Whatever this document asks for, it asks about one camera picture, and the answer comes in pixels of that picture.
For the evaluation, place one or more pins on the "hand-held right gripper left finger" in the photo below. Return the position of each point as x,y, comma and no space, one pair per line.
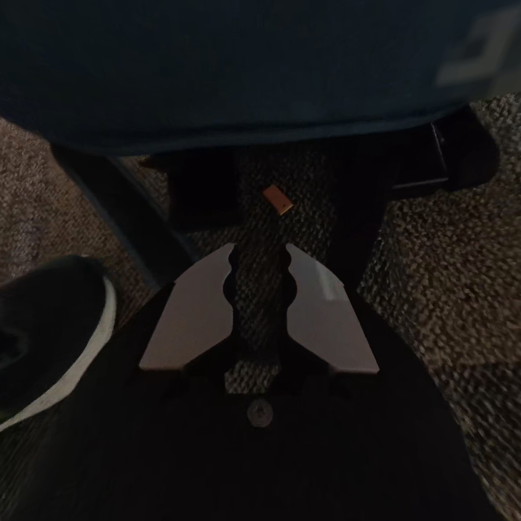
191,317

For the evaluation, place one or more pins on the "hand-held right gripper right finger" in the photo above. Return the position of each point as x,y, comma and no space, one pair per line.
330,317

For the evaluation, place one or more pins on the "small orange lego brick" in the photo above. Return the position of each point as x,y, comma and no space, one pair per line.
278,199

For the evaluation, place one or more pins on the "black chair base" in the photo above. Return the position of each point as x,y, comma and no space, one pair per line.
203,187

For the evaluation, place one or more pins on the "person's dark shoe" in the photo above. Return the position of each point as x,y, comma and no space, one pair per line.
57,342

